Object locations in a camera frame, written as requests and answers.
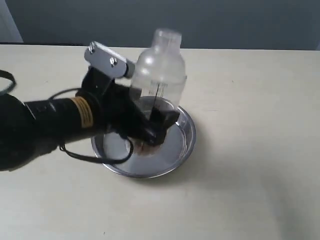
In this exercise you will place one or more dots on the round stainless steel plate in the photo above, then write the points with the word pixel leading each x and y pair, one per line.
pixel 176 149

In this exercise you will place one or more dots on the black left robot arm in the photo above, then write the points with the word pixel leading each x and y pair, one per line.
pixel 32 129

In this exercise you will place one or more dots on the clear plastic shaker bottle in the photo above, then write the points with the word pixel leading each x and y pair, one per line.
pixel 160 76

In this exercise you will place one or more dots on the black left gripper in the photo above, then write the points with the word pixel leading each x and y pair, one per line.
pixel 117 112

